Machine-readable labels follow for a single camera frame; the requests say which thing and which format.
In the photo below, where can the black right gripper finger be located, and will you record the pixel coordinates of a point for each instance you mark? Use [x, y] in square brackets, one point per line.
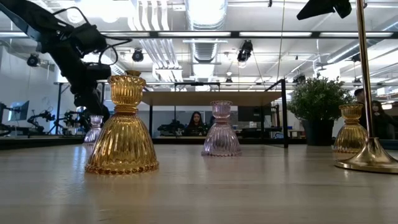
[320, 7]

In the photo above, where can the pink glass candle holder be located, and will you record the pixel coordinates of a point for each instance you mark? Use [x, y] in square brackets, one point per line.
[221, 140]
[93, 132]

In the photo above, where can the amber glass candle holder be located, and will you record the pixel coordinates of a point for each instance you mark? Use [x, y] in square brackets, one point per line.
[124, 146]
[349, 137]

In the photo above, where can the tall brass candlestick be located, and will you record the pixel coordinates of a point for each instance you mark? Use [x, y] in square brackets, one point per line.
[371, 155]

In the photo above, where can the black background robot arm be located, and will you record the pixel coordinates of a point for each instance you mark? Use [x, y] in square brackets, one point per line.
[43, 117]
[171, 127]

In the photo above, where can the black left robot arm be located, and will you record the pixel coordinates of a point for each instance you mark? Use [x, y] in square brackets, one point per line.
[18, 17]

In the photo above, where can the black ceiling spotlight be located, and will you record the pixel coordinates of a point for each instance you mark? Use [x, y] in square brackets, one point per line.
[137, 55]
[33, 60]
[245, 49]

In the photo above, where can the background computer monitor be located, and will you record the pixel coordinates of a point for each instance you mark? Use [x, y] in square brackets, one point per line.
[20, 110]

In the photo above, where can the person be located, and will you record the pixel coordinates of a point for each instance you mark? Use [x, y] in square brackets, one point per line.
[196, 121]
[359, 93]
[381, 119]

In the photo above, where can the green potted plant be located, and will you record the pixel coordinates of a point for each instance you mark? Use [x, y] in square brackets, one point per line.
[317, 99]

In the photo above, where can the wooden shelf black metal legs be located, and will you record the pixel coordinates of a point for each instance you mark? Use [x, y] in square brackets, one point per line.
[202, 98]

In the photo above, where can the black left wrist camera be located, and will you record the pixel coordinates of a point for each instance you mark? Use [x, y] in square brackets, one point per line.
[99, 71]

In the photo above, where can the black background rig frame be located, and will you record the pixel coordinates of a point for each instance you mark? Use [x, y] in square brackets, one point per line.
[58, 105]

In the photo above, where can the black aluminium frame rail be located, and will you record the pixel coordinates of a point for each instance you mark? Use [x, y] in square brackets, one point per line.
[180, 141]

